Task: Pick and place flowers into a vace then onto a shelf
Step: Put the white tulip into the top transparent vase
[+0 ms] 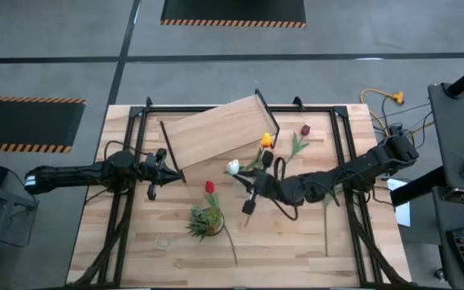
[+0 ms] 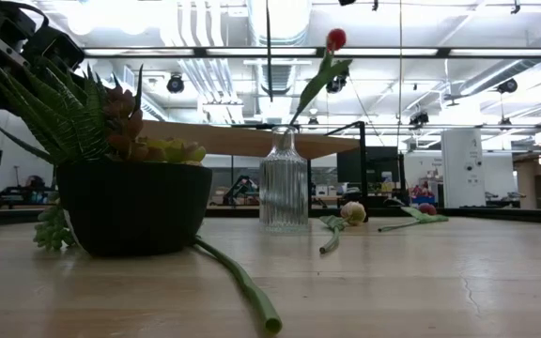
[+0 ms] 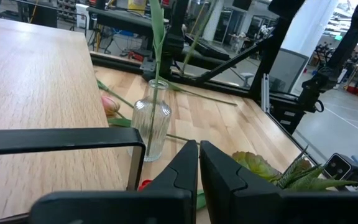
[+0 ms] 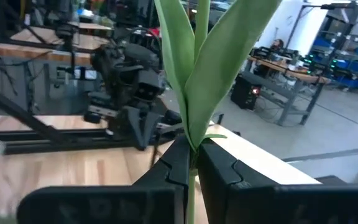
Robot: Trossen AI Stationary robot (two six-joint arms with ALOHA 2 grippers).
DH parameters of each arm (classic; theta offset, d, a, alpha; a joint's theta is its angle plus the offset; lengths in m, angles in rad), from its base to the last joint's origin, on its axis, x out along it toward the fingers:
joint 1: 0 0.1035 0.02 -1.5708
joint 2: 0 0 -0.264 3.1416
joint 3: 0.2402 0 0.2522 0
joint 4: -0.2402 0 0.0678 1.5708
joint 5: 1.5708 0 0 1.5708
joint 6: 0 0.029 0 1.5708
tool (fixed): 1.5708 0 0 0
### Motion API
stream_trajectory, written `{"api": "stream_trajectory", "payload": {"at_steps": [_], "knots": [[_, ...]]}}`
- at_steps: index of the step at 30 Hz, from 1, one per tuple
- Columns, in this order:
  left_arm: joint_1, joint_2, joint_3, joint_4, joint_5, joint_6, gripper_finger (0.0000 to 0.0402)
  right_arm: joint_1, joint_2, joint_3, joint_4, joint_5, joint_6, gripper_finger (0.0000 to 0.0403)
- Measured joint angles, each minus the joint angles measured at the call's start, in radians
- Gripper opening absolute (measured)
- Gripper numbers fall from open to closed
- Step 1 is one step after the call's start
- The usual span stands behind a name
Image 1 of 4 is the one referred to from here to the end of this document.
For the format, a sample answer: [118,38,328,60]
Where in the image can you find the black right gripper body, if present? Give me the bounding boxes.
[242,150,285,216]

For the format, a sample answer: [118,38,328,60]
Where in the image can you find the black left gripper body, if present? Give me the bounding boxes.
[135,147,169,201]

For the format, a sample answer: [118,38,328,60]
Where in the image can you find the white artificial tulip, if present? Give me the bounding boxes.
[226,159,242,176]

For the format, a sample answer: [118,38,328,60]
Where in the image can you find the orange artificial tulip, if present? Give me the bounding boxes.
[239,132,275,174]

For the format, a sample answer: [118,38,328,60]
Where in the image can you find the maroon artificial tulip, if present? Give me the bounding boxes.
[284,123,313,164]

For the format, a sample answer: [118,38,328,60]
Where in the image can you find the wooden shelf with black legs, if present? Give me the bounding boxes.
[158,88,281,184]

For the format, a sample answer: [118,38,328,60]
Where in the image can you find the red artificial tulip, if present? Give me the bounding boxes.
[204,180,239,267]

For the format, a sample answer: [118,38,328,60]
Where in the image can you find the succulent plants in black bowl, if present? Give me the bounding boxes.
[185,205,225,242]

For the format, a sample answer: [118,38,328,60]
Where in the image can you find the clear smooth glass vase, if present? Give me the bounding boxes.
[155,234,172,251]

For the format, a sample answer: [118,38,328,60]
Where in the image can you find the black mat with hazard stripes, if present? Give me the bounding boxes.
[0,96,87,154]

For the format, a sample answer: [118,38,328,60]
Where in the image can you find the grey metal cart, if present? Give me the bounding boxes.
[0,183,39,290]

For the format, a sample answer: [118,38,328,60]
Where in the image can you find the white paper sheet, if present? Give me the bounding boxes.
[387,178,412,227]

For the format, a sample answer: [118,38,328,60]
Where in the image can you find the black mat with hazard stripe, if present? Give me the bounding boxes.
[160,0,308,29]

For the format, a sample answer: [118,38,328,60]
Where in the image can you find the dark grey desk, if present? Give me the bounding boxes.
[427,82,464,290]

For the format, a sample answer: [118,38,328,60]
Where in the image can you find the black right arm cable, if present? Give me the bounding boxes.
[269,155,300,222]

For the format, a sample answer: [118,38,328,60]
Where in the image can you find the black aluminium table frame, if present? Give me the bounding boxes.
[64,96,418,290]

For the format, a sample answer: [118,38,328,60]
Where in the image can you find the black floor cable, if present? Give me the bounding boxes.
[379,96,434,150]

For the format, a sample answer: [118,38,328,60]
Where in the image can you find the yellow extension cable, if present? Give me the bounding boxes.
[359,88,406,138]

